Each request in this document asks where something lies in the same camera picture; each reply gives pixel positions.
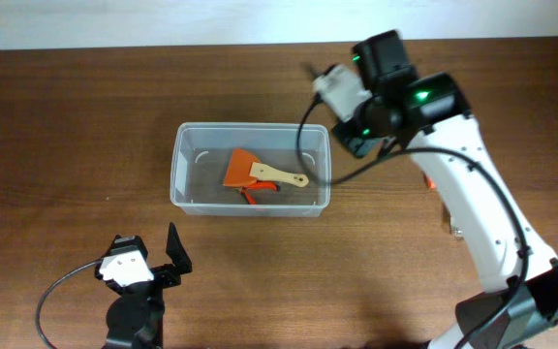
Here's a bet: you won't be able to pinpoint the orange screwdriver bit holder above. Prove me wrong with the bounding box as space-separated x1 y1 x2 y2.
423 174 437 190

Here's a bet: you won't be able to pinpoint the orange scraper wooden handle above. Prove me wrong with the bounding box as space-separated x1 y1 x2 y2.
223 148 309 188

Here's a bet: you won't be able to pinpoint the red black cutting pliers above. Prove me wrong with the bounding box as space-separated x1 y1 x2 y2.
235 181 280 205

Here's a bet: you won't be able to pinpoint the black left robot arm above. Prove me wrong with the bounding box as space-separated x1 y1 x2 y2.
95 224 193 349

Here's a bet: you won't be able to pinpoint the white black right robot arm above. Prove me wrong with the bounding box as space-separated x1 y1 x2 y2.
318 30 558 348

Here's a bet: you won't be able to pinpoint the clear plastic container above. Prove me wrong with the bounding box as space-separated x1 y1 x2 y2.
170 122 331 217

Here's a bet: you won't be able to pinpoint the clear box coloured wall plugs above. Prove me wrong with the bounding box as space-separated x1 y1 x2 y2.
444 206 463 240

